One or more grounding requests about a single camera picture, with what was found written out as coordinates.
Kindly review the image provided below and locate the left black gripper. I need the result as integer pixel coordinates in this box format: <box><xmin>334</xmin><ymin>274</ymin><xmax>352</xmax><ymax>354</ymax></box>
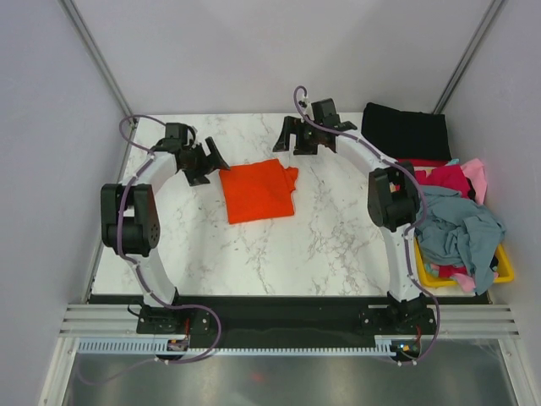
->
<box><xmin>182</xmin><ymin>138</ymin><xmax>230</xmax><ymax>187</ymax></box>

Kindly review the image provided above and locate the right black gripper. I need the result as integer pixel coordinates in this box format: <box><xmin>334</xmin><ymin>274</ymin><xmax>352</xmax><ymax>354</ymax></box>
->
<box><xmin>273</xmin><ymin>116</ymin><xmax>323</xmax><ymax>156</ymax></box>

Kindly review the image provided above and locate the orange t shirt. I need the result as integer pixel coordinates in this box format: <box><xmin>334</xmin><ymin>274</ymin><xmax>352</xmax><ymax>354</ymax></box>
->
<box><xmin>219</xmin><ymin>158</ymin><xmax>299</xmax><ymax>224</ymax></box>

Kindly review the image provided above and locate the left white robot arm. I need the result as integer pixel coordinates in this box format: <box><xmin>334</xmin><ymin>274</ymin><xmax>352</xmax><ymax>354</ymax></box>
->
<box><xmin>101</xmin><ymin>123</ymin><xmax>230</xmax><ymax>332</ymax></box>

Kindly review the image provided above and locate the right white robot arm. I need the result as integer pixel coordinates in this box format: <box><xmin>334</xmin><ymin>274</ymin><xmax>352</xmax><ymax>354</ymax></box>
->
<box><xmin>273</xmin><ymin>95</ymin><xmax>440</xmax><ymax>334</ymax></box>

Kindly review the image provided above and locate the folded black t shirt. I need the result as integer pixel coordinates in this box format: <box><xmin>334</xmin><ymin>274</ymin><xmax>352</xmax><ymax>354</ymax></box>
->
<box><xmin>361</xmin><ymin>102</ymin><xmax>451</xmax><ymax>162</ymax></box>

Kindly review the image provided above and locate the folded red t shirt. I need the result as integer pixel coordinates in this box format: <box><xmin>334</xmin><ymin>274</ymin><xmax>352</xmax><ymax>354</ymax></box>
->
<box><xmin>397</xmin><ymin>158</ymin><xmax>448</xmax><ymax>171</ymax></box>

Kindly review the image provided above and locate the magenta t shirt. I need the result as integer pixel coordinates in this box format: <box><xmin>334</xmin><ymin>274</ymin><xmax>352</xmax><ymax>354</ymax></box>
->
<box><xmin>415</xmin><ymin>164</ymin><xmax>476</xmax><ymax>199</ymax></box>

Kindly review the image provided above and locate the pink t shirt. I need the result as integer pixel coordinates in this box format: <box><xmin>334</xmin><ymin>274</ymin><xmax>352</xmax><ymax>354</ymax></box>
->
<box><xmin>461</xmin><ymin>158</ymin><xmax>488</xmax><ymax>205</ymax></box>

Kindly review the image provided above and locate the grey blue t shirt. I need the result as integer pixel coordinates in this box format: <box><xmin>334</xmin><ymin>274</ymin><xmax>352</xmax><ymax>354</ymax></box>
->
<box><xmin>415</xmin><ymin>185</ymin><xmax>505</xmax><ymax>294</ymax></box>

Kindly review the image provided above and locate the yellow plastic bin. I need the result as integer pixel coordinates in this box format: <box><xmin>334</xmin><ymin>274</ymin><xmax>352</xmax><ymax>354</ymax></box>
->
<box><xmin>414</xmin><ymin>242</ymin><xmax>515</xmax><ymax>293</ymax></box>

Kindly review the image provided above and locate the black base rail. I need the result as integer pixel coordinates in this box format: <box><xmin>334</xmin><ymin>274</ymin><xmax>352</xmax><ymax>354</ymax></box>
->
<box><xmin>134</xmin><ymin>291</ymin><xmax>440</xmax><ymax>350</ymax></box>

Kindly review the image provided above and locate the right aluminium frame post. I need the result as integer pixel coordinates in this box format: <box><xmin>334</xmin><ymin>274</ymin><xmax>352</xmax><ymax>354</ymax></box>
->
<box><xmin>432</xmin><ymin>0</ymin><xmax>507</xmax><ymax>114</ymax></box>

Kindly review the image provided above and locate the aluminium frame post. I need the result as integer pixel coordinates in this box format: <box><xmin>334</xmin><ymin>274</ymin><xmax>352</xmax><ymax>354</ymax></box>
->
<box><xmin>432</xmin><ymin>0</ymin><xmax>507</xmax><ymax>114</ymax></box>
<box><xmin>58</xmin><ymin>0</ymin><xmax>134</xmax><ymax>116</ymax></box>

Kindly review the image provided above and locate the white slotted cable duct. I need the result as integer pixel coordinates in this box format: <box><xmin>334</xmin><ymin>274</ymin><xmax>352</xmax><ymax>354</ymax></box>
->
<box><xmin>77</xmin><ymin>337</ymin><xmax>412</xmax><ymax>356</ymax></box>

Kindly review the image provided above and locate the left aluminium frame post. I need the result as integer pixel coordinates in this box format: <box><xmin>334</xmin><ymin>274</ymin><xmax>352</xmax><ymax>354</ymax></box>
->
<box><xmin>58</xmin><ymin>0</ymin><xmax>134</xmax><ymax>116</ymax></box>

